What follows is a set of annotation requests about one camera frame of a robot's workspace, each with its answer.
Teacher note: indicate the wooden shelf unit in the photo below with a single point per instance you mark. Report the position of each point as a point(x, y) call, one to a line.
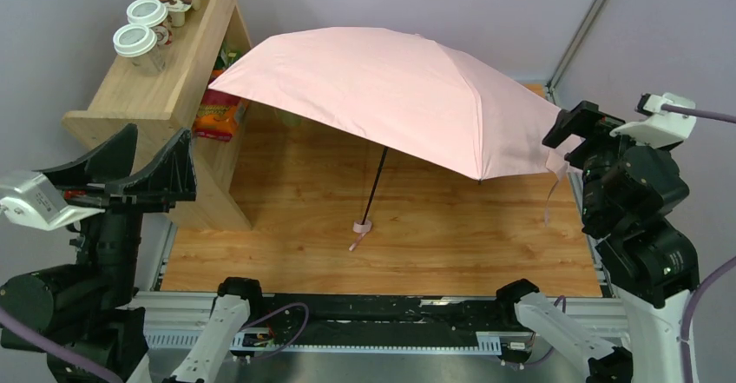
point(161, 105)

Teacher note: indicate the green carton on shelf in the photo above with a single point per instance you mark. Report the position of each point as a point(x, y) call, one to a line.
point(226, 57)

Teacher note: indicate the pink folding umbrella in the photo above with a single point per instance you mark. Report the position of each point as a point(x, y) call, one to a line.
point(405, 92)

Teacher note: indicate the green squeeze bottle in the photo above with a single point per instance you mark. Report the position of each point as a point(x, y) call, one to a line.
point(289, 119)

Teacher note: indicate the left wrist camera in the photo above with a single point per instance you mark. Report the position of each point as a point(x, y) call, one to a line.
point(29, 199)

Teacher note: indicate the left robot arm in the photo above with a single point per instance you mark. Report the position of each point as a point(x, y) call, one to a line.
point(79, 314)

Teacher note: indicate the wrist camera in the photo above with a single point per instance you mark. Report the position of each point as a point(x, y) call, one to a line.
point(667, 121)
point(29, 199)

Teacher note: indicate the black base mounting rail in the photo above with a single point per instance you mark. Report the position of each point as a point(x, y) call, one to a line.
point(384, 323)

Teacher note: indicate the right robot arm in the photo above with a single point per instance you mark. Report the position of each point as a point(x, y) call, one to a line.
point(630, 183)

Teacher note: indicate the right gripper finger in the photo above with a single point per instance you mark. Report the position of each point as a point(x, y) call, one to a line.
point(586, 120)
point(565, 134)

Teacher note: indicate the white lidded jar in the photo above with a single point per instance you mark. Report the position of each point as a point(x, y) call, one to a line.
point(152, 14)
point(138, 45)

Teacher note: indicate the white lidded jar rear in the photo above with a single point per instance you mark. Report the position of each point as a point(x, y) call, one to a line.
point(152, 14)

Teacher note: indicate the white lidded jar front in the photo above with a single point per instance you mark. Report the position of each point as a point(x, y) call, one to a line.
point(138, 45)

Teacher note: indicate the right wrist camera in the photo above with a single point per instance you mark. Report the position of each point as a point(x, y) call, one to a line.
point(667, 121)

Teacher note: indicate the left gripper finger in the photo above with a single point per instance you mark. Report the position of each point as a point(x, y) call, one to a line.
point(168, 177)
point(109, 161)

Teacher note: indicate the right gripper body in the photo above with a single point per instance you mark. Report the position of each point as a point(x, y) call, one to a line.
point(583, 154)

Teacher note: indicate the orange pink snack box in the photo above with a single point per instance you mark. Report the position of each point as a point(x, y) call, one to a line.
point(219, 116)

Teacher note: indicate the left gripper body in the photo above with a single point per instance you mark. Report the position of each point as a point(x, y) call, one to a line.
point(123, 196)

